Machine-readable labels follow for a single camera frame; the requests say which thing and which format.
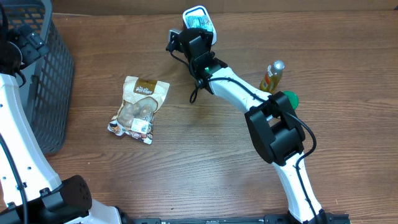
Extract teal snack packet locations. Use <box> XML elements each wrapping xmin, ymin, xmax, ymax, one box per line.
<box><xmin>186</xmin><ymin>16</ymin><xmax>214</xmax><ymax>32</ymax></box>

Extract brown snack bag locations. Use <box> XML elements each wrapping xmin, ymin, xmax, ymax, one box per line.
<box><xmin>108</xmin><ymin>76</ymin><xmax>170</xmax><ymax>144</ymax></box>

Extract yellow liquid bottle silver cap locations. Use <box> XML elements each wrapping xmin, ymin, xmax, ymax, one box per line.
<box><xmin>259</xmin><ymin>60</ymin><xmax>285</xmax><ymax>94</ymax></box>

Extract green lid white jar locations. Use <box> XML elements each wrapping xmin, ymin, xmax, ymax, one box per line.
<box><xmin>284</xmin><ymin>91</ymin><xmax>299</xmax><ymax>110</ymax></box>

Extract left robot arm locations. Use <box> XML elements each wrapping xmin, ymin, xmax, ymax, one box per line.
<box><xmin>1</xmin><ymin>9</ymin><xmax>130</xmax><ymax>224</ymax></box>

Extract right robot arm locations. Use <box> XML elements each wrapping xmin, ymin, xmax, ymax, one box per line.
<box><xmin>167</xmin><ymin>28</ymin><xmax>327</xmax><ymax>223</ymax></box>

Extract white barcode scanner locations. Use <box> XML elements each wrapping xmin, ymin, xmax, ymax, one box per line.
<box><xmin>182</xmin><ymin>5</ymin><xmax>217</xmax><ymax>45</ymax></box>

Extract grey plastic mesh basket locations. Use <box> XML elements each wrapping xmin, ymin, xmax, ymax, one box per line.
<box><xmin>1</xmin><ymin>0</ymin><xmax>75</xmax><ymax>154</ymax></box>

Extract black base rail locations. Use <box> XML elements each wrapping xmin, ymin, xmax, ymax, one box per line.
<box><xmin>128</xmin><ymin>213</ymin><xmax>351</xmax><ymax>224</ymax></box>

